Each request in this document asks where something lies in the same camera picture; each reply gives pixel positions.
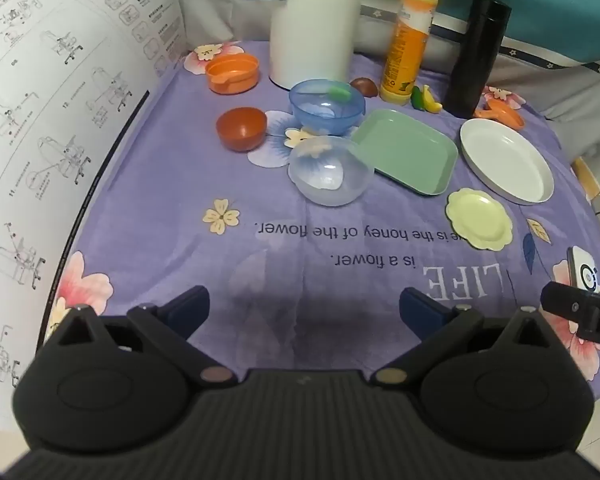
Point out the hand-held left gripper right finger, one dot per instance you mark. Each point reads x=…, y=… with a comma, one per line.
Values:
x=420, y=310

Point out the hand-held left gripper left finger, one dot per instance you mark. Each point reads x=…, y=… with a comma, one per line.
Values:
x=190, y=306

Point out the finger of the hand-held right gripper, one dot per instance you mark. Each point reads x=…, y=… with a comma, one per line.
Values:
x=560, y=300

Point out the yellow flower-shaped plate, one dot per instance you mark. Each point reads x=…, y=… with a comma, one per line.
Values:
x=480, y=217

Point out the white oval plate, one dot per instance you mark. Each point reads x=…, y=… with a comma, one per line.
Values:
x=505, y=160

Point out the green square plate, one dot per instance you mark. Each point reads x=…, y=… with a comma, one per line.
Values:
x=405, y=152

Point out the clear plastic bowl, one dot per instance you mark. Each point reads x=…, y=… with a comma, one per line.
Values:
x=330, y=175

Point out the blue translucent bowl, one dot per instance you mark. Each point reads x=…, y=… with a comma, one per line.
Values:
x=320, y=116

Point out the small green toy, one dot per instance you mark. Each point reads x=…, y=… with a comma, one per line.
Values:
x=340, y=92

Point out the small white round-dial device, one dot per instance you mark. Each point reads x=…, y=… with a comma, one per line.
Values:
x=584, y=271

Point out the purple floral tablecloth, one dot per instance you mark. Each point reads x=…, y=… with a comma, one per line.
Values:
x=330, y=270

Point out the reddish-brown small bowl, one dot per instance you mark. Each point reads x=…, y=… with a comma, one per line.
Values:
x=241, y=129

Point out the orange plastic scoop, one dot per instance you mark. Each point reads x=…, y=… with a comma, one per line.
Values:
x=502, y=113

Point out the yellow toy banana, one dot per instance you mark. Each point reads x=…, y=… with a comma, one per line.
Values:
x=431, y=102

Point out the grey star-striped bedsheet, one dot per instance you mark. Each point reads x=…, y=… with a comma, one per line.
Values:
x=555, y=90

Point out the green toy pepper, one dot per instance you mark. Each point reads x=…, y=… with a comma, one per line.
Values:
x=417, y=98

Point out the brown toy fruit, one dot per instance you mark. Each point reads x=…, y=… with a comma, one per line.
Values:
x=364, y=86

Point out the orange spouted cup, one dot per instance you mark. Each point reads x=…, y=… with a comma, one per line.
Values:
x=232, y=74

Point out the white instruction sheet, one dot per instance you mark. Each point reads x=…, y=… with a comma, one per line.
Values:
x=55, y=110

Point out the black tall bottle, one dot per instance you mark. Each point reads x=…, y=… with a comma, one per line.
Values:
x=472, y=60

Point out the orange detergent bottle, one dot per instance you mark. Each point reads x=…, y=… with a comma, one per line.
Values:
x=407, y=45

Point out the teal blanket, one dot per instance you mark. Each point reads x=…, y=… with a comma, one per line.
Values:
x=555, y=0

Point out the white thermos jug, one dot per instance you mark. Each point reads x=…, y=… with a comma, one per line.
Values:
x=315, y=25

